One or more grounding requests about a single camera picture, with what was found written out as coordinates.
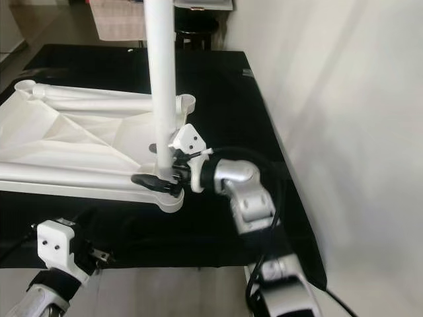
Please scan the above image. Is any clear plastic storage bin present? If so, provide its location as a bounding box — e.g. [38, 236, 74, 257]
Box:
[175, 0, 234, 11]

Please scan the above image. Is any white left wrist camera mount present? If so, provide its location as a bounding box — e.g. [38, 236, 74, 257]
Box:
[36, 219, 83, 278]

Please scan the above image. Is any cloth covered side table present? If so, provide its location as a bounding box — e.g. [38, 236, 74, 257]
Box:
[89, 0, 149, 42]

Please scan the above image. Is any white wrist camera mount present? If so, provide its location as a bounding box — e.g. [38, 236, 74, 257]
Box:
[167, 123, 215, 194]
[36, 219, 83, 278]

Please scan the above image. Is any black round stool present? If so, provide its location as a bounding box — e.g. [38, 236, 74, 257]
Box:
[174, 10, 220, 52]

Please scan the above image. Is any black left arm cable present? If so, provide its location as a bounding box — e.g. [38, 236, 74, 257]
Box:
[0, 225, 44, 265]

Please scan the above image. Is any black tablecloth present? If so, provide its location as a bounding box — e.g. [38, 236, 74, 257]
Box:
[0, 43, 328, 291]

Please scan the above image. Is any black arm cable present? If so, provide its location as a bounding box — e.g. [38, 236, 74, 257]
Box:
[202, 145, 358, 317]
[0, 225, 44, 265]

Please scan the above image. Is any white plastic children table top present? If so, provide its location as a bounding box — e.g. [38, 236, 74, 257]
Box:
[0, 79, 199, 213]

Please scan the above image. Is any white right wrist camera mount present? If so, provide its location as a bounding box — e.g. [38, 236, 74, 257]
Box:
[167, 123, 215, 194]

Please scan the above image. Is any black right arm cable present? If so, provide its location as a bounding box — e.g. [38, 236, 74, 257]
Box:
[202, 145, 358, 317]

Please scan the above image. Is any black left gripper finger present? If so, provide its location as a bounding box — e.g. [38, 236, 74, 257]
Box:
[69, 206, 100, 225]
[106, 225, 139, 255]

